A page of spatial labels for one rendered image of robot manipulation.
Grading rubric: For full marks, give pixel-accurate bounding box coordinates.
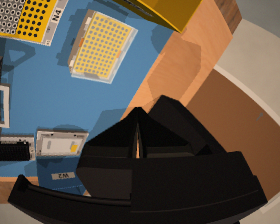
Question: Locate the blue bench mat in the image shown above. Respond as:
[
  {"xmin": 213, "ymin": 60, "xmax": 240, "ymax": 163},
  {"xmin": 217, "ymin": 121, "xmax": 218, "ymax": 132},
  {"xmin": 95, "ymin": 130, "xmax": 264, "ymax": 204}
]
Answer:
[{"xmin": 0, "ymin": 0, "xmax": 174, "ymax": 177}]

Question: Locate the dark blue open bin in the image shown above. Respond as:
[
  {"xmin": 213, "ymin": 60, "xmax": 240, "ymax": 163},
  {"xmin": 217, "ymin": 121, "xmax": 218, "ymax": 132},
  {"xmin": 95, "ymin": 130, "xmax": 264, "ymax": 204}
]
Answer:
[{"xmin": 37, "ymin": 157, "xmax": 86, "ymax": 195}]

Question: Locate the white rectangular plate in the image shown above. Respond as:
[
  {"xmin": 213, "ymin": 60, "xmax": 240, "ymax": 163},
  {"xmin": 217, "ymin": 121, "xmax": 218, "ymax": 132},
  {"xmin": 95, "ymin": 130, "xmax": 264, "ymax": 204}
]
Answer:
[{"xmin": 41, "ymin": 136, "xmax": 82, "ymax": 155}]

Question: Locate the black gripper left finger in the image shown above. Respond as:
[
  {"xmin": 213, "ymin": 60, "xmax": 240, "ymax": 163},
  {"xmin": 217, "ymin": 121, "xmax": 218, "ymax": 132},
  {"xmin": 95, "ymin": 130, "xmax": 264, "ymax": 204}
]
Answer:
[{"xmin": 80, "ymin": 107, "xmax": 138, "ymax": 158}]

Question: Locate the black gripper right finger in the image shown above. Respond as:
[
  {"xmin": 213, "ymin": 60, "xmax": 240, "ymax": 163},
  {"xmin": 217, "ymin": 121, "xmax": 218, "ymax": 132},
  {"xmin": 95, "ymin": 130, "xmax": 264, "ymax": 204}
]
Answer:
[{"xmin": 138, "ymin": 107, "xmax": 195, "ymax": 158}]

